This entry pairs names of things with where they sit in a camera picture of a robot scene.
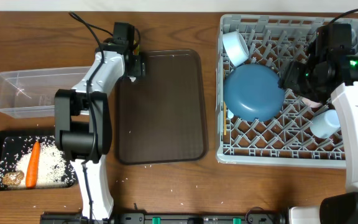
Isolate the orange carrot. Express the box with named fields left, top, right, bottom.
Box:
left=25, top=141, right=40, bottom=189

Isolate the light blue cup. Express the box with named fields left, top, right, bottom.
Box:
left=310, top=110, right=341, bottom=139

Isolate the light blue rice bowl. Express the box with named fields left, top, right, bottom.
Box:
left=223, top=31, right=249, bottom=67

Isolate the grey dishwasher rack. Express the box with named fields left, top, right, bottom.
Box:
left=215, top=14, right=346, bottom=169

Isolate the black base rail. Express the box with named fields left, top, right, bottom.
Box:
left=39, top=212, right=290, bottom=224

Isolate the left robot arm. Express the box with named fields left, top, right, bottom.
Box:
left=54, top=22, right=145, bottom=223

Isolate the wooden chopstick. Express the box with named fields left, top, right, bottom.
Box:
left=223, top=102, right=227, bottom=136

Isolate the brown food scrap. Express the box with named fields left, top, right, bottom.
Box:
left=2, top=170, right=24, bottom=185

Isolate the light blue plastic spoon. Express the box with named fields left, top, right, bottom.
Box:
left=227, top=110, right=234, bottom=119

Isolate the dark brown serving tray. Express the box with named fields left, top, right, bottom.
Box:
left=114, top=49, right=208, bottom=165

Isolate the silver foil wrapper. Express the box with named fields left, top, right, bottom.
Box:
left=133, top=40, right=139, bottom=55

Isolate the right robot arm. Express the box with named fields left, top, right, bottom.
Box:
left=278, top=22, right=358, bottom=223

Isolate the spilled white rice pile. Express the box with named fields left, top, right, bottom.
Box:
left=0, top=135, right=76, bottom=190

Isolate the clear plastic bin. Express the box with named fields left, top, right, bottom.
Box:
left=0, top=67, right=90, bottom=119

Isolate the dark blue plate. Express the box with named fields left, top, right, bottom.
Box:
left=223, top=63, right=285, bottom=121

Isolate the pink cup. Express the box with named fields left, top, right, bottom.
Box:
left=302, top=98, right=322, bottom=108

